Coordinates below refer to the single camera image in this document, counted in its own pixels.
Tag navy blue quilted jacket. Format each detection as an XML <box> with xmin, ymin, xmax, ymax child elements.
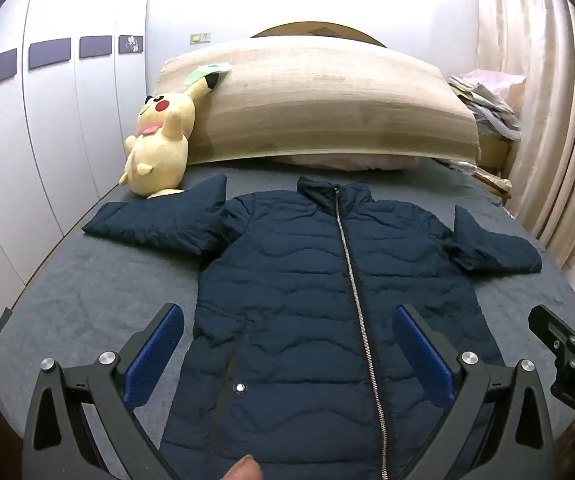
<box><xmin>85</xmin><ymin>176</ymin><xmax>541</xmax><ymax>479</ymax></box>

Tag pile of papers and clothes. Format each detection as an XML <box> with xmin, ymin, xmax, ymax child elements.
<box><xmin>447</xmin><ymin>70</ymin><xmax>526</xmax><ymax>142</ymax></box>

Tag person's hand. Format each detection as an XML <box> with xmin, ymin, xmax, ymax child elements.
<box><xmin>222</xmin><ymin>455</ymin><xmax>264</xmax><ymax>480</ymax></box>

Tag cardboard box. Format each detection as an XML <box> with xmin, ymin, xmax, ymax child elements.
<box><xmin>477</xmin><ymin>134</ymin><xmax>512</xmax><ymax>172</ymax></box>

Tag pink pillow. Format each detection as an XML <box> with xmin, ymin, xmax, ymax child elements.
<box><xmin>274</xmin><ymin>154</ymin><xmax>419</xmax><ymax>171</ymax></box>

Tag yellow Pikachu plush toy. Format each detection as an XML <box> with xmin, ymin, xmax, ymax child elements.
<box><xmin>118</xmin><ymin>73</ymin><xmax>220</xmax><ymax>198</ymax></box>

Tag beige rolled mattress bolster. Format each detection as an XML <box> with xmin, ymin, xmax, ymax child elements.
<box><xmin>155</xmin><ymin>36</ymin><xmax>479</xmax><ymax>164</ymax></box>

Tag beige curtain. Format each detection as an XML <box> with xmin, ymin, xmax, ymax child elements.
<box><xmin>477</xmin><ymin>0</ymin><xmax>575</xmax><ymax>266</ymax></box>

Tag wooden headboard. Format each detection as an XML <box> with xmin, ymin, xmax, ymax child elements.
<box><xmin>254</xmin><ymin>21</ymin><xmax>385</xmax><ymax>48</ymax></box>

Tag wall light switch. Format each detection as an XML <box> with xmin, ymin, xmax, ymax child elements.
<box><xmin>190</xmin><ymin>32</ymin><xmax>210</xmax><ymax>44</ymax></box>

